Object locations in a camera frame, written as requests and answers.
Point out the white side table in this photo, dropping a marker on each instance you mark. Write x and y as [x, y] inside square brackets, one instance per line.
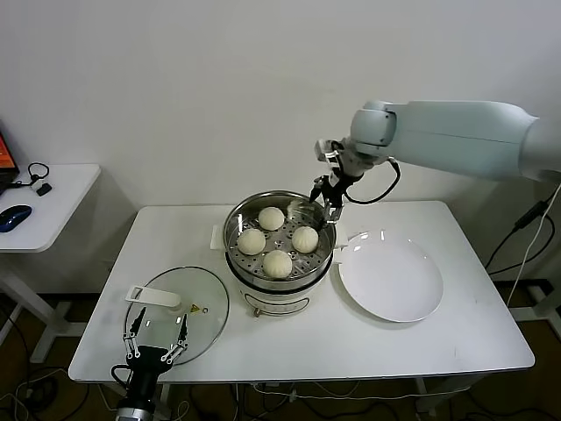
[66, 197]

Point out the white round plate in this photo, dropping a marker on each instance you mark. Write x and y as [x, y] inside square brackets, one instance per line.
[390, 280]

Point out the black laptop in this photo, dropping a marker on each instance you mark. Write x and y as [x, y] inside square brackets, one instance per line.
[6, 169]

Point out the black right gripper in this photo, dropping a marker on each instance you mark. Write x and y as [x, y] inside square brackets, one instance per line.
[338, 186]

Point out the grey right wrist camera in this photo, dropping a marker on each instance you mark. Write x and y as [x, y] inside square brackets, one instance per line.
[326, 150]

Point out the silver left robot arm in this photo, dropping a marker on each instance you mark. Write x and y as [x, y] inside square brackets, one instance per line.
[136, 408]

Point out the blue computer mouse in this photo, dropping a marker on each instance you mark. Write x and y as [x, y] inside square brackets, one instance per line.
[15, 217]

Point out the white electric cooker base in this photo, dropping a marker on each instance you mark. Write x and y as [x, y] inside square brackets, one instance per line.
[280, 300]

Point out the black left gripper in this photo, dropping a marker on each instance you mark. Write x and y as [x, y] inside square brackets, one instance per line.
[145, 366]

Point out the round glass pot lid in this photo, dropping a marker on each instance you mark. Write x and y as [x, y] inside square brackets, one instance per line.
[206, 285]

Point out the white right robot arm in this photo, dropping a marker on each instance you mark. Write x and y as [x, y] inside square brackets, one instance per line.
[460, 136]

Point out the small black device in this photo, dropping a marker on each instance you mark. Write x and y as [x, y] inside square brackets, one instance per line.
[45, 190]

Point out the white steamed baozi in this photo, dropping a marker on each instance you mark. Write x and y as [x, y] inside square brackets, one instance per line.
[271, 218]
[277, 264]
[251, 241]
[305, 239]

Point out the stainless steel steamer basket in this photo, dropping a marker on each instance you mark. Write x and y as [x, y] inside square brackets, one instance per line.
[234, 215]

